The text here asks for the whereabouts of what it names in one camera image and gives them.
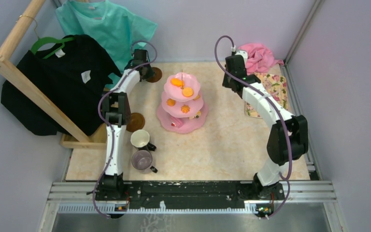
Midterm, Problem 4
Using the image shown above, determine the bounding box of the brown round coaster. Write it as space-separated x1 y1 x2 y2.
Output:
146 67 162 83
126 113 145 132

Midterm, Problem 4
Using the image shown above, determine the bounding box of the pink cloth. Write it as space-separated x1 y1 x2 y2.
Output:
237 43 284 73

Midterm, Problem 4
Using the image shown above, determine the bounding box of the orange round cookie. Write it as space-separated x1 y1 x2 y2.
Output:
182 87 194 98
166 99 176 106

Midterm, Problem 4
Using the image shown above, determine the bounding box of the floral serving tray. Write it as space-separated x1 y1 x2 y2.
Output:
248 72 290 110

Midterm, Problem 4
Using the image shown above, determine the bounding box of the pink three-tier cake stand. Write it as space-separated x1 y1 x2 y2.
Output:
157 72 208 134

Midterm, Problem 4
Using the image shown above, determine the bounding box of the pink macaron roll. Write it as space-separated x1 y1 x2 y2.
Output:
170 116 184 128

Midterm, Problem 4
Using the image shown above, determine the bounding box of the yellow cake piece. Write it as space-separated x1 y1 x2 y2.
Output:
189 111 201 119

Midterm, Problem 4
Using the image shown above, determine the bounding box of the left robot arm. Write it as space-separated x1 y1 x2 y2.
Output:
95 49 154 200

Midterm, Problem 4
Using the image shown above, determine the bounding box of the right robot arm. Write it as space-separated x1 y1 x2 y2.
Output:
222 55 309 199

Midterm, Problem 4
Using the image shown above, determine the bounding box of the teal t-shirt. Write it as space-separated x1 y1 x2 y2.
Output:
55 0 157 72

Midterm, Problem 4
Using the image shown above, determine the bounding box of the white mug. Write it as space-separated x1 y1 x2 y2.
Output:
130 130 157 151

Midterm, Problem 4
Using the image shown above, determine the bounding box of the black t-shirt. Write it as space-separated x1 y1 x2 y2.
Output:
0 35 122 136

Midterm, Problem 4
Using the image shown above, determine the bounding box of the purple mug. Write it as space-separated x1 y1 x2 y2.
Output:
131 150 158 174

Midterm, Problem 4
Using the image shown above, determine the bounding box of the wooden clothes rack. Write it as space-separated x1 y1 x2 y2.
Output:
0 0 107 149

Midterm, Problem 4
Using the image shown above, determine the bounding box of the green clothes hanger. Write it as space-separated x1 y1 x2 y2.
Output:
30 37 74 59

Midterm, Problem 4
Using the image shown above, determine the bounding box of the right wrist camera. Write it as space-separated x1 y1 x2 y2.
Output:
235 50 248 63

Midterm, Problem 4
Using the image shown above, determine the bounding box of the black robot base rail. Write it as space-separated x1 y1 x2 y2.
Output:
95 180 285 210

